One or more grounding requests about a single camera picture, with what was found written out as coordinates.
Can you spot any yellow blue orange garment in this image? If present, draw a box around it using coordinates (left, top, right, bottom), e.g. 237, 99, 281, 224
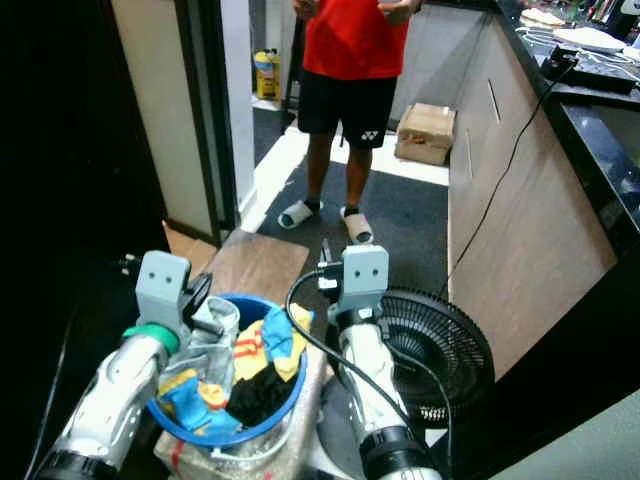
232, 303, 313, 386

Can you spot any white slipper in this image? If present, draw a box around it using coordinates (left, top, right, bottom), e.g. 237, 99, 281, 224
340, 205, 375, 246
277, 198, 323, 231

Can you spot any blue plastic basin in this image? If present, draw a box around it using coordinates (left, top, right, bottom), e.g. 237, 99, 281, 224
147, 292, 313, 447

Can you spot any black power adapter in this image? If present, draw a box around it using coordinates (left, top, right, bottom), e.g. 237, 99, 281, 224
540, 48, 581, 83

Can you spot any person in red shirt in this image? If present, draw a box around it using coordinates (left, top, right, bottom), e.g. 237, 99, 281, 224
277, 0, 423, 246

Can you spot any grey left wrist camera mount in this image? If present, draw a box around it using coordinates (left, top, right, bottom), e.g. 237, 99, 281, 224
135, 250, 196, 336

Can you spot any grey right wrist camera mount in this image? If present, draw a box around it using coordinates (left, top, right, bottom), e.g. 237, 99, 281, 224
338, 244, 392, 316

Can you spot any yellow bottle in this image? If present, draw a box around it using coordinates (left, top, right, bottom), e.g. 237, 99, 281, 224
253, 48, 281, 102

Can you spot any black floor fan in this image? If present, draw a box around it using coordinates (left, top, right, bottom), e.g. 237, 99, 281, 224
310, 287, 497, 480

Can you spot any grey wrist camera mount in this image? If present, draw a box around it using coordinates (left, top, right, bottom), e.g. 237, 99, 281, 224
135, 250, 196, 336
338, 244, 392, 316

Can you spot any blue garment with yellow patch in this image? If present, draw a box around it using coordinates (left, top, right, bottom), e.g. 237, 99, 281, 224
157, 370, 241, 438

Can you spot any wooden cabinet with black top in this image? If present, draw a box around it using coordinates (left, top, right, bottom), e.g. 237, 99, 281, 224
447, 0, 640, 381

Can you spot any black garment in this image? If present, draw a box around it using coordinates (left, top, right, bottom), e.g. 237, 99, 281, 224
225, 362, 296, 429

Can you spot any thin black power cable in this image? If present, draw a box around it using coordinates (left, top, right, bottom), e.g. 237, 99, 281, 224
448, 58, 576, 293

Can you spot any white flat sheet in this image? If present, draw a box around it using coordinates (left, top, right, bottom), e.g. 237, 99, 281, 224
552, 26, 629, 53

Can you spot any brown cardboard box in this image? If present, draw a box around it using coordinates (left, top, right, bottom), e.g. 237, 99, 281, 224
394, 102, 457, 167

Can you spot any brown floor mat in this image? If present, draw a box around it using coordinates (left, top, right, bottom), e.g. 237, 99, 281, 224
165, 225, 296, 301

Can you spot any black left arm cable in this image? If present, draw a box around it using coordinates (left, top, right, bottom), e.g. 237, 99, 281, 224
22, 255, 146, 480

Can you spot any beige door with dark frame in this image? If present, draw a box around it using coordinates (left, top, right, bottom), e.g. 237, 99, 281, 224
110, 0, 256, 243

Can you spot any black chair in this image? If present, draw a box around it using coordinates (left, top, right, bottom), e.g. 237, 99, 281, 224
280, 10, 306, 106

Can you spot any small white plate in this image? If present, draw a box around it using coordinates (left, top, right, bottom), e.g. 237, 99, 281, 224
520, 8, 566, 29

